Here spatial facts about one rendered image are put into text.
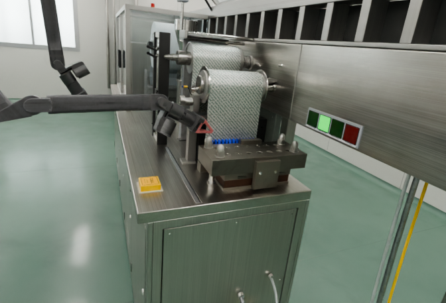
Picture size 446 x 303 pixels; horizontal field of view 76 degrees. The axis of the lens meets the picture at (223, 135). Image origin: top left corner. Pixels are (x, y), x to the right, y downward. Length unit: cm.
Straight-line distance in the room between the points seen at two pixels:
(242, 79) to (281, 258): 75
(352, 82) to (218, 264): 79
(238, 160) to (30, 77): 603
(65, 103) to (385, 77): 93
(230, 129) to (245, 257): 51
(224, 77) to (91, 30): 558
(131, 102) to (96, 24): 562
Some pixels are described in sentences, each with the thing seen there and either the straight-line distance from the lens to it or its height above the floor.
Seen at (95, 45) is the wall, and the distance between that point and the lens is 661.
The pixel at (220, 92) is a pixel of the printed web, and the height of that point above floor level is 123.
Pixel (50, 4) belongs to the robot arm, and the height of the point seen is 150.
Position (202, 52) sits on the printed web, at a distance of 136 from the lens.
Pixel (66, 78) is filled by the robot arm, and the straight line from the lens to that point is 153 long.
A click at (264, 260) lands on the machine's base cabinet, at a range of 127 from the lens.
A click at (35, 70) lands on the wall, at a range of 676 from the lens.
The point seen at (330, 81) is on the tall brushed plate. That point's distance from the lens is 104.
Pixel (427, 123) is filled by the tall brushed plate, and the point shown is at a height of 128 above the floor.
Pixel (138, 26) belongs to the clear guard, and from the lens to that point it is 209.
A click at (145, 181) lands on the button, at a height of 92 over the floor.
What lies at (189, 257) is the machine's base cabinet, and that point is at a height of 69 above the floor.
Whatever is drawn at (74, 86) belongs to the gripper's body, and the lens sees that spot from 154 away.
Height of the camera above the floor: 141
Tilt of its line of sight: 18 degrees down
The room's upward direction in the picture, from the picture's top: 5 degrees clockwise
